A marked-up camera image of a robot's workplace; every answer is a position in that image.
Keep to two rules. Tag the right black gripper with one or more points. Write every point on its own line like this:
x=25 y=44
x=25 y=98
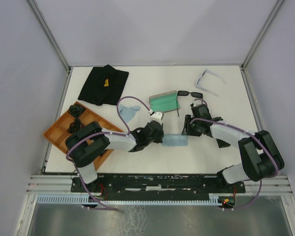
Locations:
x=187 y=129

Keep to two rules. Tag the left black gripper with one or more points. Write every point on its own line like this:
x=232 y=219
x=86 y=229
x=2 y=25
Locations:
x=160 y=139

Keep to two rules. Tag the blue cleaning cloth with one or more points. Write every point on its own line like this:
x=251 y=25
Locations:
x=174 y=140

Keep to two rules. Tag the grey glasses case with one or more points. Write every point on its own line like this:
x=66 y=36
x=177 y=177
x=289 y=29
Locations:
x=164 y=102

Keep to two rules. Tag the black sunglasses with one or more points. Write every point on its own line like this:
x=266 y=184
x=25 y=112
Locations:
x=197 y=95

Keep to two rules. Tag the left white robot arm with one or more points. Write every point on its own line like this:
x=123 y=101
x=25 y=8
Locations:
x=92 y=141

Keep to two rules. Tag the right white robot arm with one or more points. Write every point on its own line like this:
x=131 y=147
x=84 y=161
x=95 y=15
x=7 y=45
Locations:
x=260 y=157

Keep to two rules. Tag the lavender sunglasses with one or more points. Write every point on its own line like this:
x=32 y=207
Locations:
x=206 y=80

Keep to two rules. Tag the black rectangular case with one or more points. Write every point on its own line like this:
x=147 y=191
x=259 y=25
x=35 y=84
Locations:
x=222 y=144

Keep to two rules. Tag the crumpled blue cloth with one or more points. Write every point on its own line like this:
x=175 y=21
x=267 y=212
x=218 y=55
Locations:
x=128 y=113

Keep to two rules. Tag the black folded cloth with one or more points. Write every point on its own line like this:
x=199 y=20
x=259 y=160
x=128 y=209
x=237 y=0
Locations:
x=104 y=85

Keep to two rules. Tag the black item in tray middle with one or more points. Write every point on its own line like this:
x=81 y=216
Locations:
x=75 y=126

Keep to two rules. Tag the black item in tray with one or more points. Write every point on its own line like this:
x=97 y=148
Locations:
x=76 y=110
x=75 y=126

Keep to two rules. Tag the black item in tray rear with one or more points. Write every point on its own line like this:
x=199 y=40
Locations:
x=76 y=110

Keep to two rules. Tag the orange divided tray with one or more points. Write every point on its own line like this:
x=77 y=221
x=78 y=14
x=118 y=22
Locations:
x=58 y=133

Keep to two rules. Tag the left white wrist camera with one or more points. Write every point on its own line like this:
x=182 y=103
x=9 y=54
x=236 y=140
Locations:
x=156 y=116

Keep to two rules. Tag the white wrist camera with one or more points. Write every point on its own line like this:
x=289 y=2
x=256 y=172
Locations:
x=196 y=102
x=156 y=116

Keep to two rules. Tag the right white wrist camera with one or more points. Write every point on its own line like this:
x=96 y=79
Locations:
x=196 y=102

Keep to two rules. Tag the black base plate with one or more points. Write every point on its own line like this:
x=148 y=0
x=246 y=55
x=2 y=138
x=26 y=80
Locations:
x=196 y=183

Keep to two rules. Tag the right aluminium frame post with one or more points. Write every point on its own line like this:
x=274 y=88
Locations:
x=262 y=33

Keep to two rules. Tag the aluminium frame post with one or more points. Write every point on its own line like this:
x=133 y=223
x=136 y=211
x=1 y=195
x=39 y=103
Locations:
x=262 y=33
x=43 y=24

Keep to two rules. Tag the left aluminium frame post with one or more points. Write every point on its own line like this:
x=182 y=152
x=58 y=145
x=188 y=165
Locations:
x=43 y=24

